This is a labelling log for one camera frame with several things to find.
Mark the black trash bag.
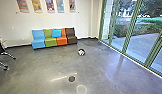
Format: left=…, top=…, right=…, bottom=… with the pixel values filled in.
left=77, top=48, right=87, bottom=56

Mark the brown sofa seat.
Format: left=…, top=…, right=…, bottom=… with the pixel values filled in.
left=64, top=27, right=78, bottom=45

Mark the blue cushion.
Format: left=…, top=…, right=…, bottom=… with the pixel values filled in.
left=51, top=29, right=63, bottom=39

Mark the green sofa seat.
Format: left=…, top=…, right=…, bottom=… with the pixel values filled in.
left=43, top=29, right=58, bottom=48

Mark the round floor drain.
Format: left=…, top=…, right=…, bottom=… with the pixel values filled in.
left=68, top=75, right=77, bottom=83

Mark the blue sofa seat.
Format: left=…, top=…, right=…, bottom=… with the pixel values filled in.
left=31, top=29, right=46, bottom=50

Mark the black office chair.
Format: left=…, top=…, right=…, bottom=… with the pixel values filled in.
left=0, top=35, right=17, bottom=72

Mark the wall poster pink brown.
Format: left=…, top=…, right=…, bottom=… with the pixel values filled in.
left=68, top=0, right=77, bottom=13

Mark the wall poster light blue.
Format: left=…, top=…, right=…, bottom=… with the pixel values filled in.
left=55, top=0, right=66, bottom=14

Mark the green framed glass wall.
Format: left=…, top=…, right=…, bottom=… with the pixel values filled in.
left=98, top=0, right=162, bottom=79

